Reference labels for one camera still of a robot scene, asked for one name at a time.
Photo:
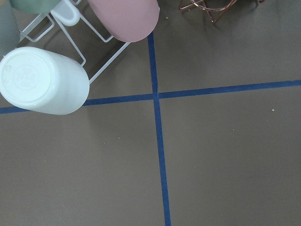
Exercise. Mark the white wire cup rack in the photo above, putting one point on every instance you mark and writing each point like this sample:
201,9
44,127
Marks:
66,31

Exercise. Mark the copper wire bottle rack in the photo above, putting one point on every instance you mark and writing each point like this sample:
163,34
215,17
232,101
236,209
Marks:
202,5

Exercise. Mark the white plastic cup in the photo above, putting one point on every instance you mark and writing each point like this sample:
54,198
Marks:
43,81

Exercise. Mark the pink plastic cup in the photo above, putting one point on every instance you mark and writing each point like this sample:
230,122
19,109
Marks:
127,20

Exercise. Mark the green plastic cup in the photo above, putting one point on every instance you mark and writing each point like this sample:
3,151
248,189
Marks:
34,6

